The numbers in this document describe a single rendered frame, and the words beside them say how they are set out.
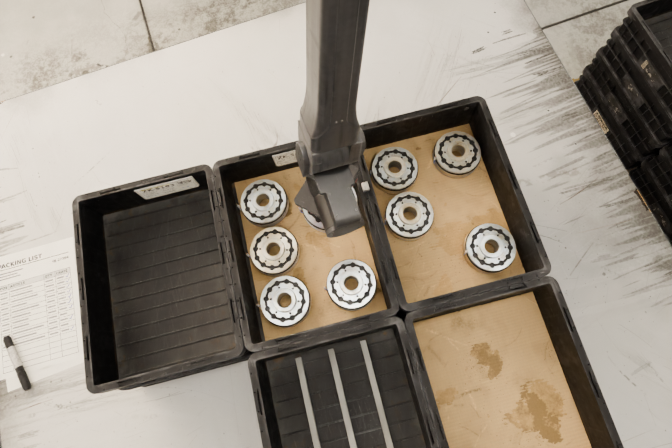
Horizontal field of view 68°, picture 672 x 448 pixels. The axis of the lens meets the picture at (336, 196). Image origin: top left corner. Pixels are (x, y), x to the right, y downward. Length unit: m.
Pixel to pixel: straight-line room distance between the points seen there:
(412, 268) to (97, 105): 0.97
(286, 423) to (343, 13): 0.82
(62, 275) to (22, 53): 1.57
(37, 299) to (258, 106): 0.73
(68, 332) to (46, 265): 0.18
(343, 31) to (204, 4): 2.12
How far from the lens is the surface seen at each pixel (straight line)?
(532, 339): 1.11
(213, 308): 1.10
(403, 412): 1.06
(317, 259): 1.08
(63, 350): 1.37
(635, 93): 1.92
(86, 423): 1.34
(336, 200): 0.66
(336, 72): 0.50
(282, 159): 1.09
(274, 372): 1.07
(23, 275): 1.46
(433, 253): 1.08
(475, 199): 1.13
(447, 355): 1.06
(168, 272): 1.15
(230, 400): 1.22
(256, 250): 1.07
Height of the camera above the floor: 1.88
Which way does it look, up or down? 71 degrees down
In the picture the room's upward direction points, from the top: 9 degrees counter-clockwise
